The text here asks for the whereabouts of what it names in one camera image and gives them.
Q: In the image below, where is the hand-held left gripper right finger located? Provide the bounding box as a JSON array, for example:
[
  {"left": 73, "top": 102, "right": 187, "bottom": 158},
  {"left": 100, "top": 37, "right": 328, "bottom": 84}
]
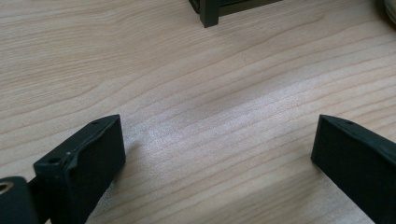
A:
[{"left": 310, "top": 114, "right": 396, "bottom": 224}]

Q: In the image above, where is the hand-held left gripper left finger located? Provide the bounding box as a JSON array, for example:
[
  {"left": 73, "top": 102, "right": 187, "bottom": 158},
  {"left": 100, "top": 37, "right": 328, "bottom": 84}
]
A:
[{"left": 33, "top": 114, "right": 127, "bottom": 224}]

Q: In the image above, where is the brown spice jar white lid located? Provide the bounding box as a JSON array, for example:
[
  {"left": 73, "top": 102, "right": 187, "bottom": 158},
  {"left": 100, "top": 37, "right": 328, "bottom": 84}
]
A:
[{"left": 375, "top": 0, "right": 396, "bottom": 30}]

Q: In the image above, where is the black metal two-tier rack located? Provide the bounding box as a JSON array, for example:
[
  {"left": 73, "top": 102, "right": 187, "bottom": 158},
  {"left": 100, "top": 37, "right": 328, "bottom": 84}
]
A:
[{"left": 188, "top": 0, "right": 283, "bottom": 29}]

